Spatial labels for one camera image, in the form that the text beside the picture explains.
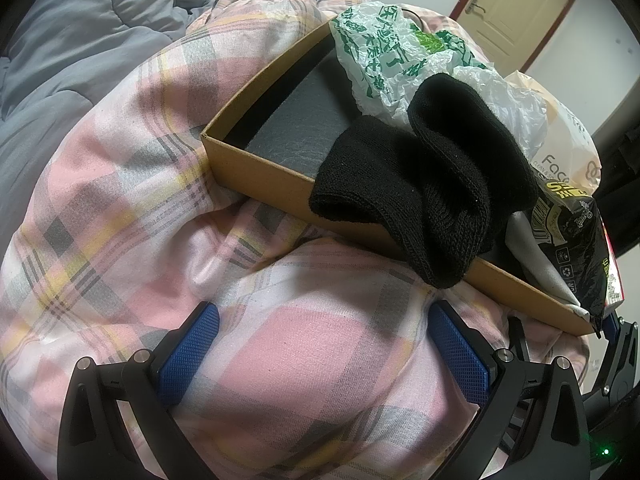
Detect grey quilt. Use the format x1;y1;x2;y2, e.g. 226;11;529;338
0;0;226;221

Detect brown cardboard box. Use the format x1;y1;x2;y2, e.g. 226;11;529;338
200;19;601;337

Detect beige tissue pack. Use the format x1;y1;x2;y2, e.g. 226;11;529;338
502;71;603;196

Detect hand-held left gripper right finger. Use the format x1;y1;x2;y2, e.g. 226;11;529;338
427;300;588;480

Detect black hanging coats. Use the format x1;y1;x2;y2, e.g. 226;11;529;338
597;130;640;261

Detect black knit sock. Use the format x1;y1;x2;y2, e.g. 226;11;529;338
308;72;541;290

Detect white green plastic bag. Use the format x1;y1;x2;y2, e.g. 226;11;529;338
330;1;548;161

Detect black yellow-print packet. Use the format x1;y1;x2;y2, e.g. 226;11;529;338
527;180;613;336

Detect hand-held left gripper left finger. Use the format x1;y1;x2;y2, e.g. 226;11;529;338
56;301;221;480

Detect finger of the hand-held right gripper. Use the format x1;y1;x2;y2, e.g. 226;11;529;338
506;314;532;363
597;310;640;401

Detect beige door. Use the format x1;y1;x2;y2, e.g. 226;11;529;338
449;0;580;73

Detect red white tissue pack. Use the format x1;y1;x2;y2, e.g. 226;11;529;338
602;225;626;308

